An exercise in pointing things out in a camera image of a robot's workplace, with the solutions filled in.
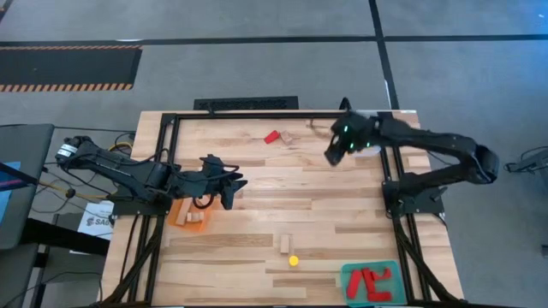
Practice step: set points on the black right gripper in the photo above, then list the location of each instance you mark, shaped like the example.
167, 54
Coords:
357, 132

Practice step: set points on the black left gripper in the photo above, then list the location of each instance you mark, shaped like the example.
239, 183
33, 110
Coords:
214, 175

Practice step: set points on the yellow wooden cylinder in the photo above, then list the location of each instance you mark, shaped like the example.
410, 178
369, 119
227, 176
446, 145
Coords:
293, 260

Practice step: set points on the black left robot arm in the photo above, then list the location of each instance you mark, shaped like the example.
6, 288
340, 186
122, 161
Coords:
128, 175

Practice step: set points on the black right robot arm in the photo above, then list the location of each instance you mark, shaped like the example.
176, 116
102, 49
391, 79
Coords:
428, 139

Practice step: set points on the clear plastic bin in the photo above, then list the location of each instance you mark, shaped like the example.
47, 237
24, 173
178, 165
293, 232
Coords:
373, 150

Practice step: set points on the orange translucent plastic bin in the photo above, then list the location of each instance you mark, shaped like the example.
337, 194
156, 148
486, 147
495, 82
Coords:
198, 226

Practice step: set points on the black perforated floor panel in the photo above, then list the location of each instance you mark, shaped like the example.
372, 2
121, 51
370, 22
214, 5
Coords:
246, 103

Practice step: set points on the green translucent plastic bin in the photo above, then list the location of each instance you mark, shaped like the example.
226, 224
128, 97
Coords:
398, 267

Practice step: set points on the white printed paper sheet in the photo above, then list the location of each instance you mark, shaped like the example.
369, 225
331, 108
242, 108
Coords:
96, 222

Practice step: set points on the black desk base bar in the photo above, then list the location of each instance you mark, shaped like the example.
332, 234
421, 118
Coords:
64, 237

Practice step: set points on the black floor stand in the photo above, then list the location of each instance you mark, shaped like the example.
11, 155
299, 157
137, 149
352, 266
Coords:
531, 163

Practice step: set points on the black hazard-striped floor mat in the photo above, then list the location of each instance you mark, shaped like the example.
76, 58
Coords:
68, 66

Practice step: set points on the grey desk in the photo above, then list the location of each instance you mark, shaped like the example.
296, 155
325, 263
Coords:
30, 145

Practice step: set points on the blue panel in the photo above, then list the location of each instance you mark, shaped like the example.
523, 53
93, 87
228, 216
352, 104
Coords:
5, 201

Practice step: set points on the black aluminium table frame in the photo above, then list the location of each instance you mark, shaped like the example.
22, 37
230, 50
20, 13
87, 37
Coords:
257, 115

